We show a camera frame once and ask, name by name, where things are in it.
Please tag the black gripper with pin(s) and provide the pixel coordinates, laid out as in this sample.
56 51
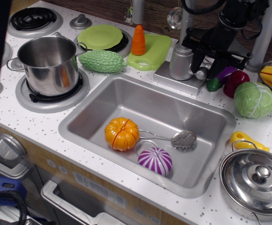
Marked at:
220 45

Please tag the silver faucet lever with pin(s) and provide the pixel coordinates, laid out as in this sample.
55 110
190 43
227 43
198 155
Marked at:
202 73

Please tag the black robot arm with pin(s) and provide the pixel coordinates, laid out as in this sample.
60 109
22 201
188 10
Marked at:
235 13

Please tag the purple toy eggplant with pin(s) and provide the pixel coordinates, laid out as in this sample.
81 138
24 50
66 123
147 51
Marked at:
218 82

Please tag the red toy pepper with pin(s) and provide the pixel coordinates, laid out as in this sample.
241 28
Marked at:
234 80

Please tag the silver toy faucet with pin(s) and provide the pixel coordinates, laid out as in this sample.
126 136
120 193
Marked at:
176 73

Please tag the green cutting board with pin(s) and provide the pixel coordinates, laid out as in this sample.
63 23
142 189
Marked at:
157 47

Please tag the hanging clear ladle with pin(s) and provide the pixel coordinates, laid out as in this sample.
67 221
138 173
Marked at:
174 17

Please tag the green toy cabbage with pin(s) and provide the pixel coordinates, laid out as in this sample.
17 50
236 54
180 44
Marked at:
253 100

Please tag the orange toy carrot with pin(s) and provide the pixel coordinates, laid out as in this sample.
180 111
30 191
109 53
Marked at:
138 46

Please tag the metal slotted spoon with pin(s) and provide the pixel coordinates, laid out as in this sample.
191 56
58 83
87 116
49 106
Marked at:
181 140

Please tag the silver sink basin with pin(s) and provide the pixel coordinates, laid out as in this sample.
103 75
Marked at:
161 112

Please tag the middle stove burner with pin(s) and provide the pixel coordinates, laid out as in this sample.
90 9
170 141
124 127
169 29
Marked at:
123 47

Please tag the stove burner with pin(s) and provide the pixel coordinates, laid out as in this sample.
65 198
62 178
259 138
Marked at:
31 102
123 47

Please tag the green toy bitter gourd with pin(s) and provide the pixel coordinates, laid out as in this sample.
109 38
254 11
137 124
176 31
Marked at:
102 61

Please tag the purple striped toy onion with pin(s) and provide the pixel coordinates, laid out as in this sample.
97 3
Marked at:
157 160

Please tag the orange toy pumpkin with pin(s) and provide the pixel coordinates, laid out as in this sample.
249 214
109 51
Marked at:
122 134

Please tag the green plastic plate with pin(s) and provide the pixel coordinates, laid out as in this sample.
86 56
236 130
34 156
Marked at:
100 37

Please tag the steel pot with lid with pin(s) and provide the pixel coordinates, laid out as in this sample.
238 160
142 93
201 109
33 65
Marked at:
246 183

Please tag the grey stove knob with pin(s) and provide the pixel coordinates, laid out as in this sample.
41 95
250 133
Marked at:
80 23

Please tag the tall steel pot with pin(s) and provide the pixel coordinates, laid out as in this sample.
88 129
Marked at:
50 65

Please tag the black coil burner rear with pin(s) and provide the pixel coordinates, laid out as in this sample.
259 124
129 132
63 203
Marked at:
34 22

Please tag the front stove burner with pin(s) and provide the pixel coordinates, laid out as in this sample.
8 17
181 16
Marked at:
31 102

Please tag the grey oven knob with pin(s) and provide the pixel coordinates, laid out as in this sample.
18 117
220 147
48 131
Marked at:
12 152

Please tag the blue clamp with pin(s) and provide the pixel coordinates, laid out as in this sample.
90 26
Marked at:
12 192

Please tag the right grey post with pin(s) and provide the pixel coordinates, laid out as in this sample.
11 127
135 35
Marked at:
262 42

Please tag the grey post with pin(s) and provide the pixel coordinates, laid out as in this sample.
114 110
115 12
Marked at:
262 42
138 11

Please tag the rear grey post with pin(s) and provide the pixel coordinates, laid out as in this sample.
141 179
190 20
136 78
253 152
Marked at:
138 11

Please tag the white oven door handle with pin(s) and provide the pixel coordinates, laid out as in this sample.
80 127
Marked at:
74 207

